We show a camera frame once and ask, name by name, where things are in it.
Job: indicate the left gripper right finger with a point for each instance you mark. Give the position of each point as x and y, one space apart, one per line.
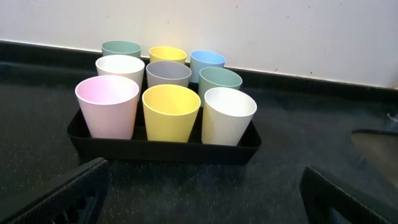
335 202

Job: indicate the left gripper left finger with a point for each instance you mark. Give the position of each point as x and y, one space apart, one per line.
68 196

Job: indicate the pink cup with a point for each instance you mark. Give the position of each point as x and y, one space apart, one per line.
107 109

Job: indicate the yellow cup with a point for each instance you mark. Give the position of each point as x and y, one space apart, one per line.
168 53
169 115

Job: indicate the white cup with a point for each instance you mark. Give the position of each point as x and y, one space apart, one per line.
227 118
119 65

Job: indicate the steel sink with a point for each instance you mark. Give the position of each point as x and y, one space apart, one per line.
379 152

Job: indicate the black tray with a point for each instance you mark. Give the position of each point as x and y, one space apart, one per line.
161 152

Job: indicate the green cup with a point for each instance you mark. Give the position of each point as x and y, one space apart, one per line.
120 47
219 77

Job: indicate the grey cup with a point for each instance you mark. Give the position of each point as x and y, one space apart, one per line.
168 71

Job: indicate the blue cup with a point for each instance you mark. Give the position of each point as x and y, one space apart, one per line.
206 60

